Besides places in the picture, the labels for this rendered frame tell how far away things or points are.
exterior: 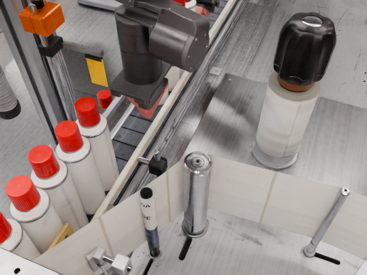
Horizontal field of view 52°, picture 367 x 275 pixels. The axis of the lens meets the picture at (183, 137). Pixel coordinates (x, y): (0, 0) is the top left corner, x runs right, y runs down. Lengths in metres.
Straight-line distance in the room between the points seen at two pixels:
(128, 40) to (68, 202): 0.25
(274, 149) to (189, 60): 0.30
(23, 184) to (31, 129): 0.44
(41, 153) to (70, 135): 0.05
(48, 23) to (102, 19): 0.68
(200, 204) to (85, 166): 0.18
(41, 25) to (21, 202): 0.24
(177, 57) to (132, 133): 0.35
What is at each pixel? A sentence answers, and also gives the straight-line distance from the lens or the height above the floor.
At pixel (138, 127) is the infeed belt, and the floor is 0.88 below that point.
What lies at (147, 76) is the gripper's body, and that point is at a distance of 0.56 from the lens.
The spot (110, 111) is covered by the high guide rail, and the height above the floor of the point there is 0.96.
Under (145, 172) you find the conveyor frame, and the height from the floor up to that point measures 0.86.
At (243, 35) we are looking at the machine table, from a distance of 1.16.
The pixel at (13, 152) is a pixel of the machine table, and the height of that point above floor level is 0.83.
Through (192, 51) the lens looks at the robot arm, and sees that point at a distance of 0.48.
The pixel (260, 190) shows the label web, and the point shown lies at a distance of 0.56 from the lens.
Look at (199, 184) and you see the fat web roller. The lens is 0.53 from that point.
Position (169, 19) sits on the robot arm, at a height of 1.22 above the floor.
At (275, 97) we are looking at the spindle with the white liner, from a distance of 0.63.
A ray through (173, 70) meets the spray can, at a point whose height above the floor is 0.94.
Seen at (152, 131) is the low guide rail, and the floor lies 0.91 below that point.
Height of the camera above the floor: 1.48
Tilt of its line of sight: 49 degrees down
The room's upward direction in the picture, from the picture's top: straight up
